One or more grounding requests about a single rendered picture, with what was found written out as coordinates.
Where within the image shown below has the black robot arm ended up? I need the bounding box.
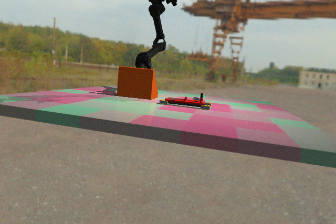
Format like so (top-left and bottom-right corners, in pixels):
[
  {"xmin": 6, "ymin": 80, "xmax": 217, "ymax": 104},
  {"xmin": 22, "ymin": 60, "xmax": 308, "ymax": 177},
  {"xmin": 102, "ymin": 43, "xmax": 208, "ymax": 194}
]
[{"xmin": 135, "ymin": 0, "xmax": 166, "ymax": 69}]

